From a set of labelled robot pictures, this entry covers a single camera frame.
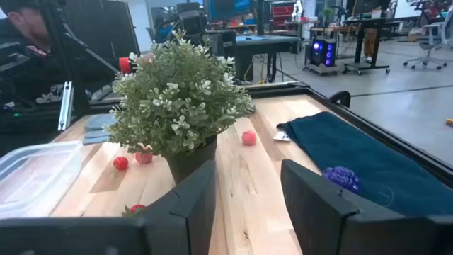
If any black curved cable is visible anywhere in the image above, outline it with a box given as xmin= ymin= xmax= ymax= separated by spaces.
xmin=327 ymin=90 xmax=352 ymax=108

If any blue-screen wall monitor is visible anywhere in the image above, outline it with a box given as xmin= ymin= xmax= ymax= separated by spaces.
xmin=207 ymin=0 xmax=253 ymax=23

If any silver aluminium bar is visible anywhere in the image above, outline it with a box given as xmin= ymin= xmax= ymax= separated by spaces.
xmin=57 ymin=81 xmax=74 ymax=132

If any grey office chair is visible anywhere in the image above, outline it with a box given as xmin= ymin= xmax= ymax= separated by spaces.
xmin=403 ymin=10 xmax=453 ymax=71

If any black aluminium table frame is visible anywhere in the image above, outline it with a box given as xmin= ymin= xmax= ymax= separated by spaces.
xmin=243 ymin=81 xmax=453 ymax=187

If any leafy red toy strawberry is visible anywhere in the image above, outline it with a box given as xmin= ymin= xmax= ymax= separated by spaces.
xmin=122 ymin=204 xmax=147 ymax=217

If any computer tower with blue lights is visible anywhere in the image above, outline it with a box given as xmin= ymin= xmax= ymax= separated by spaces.
xmin=304 ymin=37 xmax=339 ymax=75

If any navy blue towel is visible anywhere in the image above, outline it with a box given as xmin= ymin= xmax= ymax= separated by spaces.
xmin=273 ymin=111 xmax=453 ymax=217

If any purple toy grape bunch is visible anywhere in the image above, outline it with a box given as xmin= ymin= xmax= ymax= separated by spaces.
xmin=322 ymin=166 xmax=362 ymax=194

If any pink lumpy toy fruit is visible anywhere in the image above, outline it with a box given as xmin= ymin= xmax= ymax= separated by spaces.
xmin=241 ymin=130 xmax=258 ymax=147

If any person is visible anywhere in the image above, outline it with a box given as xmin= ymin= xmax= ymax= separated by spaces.
xmin=0 ymin=0 xmax=93 ymax=114

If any red cylindrical button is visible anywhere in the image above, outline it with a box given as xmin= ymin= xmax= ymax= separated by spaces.
xmin=118 ymin=56 xmax=133 ymax=74

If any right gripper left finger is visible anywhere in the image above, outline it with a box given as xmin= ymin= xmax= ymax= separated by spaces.
xmin=0 ymin=159 xmax=217 ymax=255

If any clear plastic tupperware container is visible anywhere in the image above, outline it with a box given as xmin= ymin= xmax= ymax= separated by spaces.
xmin=0 ymin=140 xmax=84 ymax=220

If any green artificial potted plant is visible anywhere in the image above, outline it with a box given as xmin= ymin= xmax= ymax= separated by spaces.
xmin=105 ymin=29 xmax=256 ymax=185

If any black standing desk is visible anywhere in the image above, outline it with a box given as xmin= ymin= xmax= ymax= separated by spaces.
xmin=342 ymin=17 xmax=403 ymax=76

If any small red toy strawberry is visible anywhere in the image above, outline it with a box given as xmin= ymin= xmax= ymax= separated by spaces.
xmin=113 ymin=156 xmax=130 ymax=171

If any grey towel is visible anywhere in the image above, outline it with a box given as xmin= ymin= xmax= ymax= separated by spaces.
xmin=82 ymin=113 xmax=118 ymax=145

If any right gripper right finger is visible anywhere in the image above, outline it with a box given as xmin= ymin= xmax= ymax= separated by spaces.
xmin=281 ymin=159 xmax=453 ymax=255

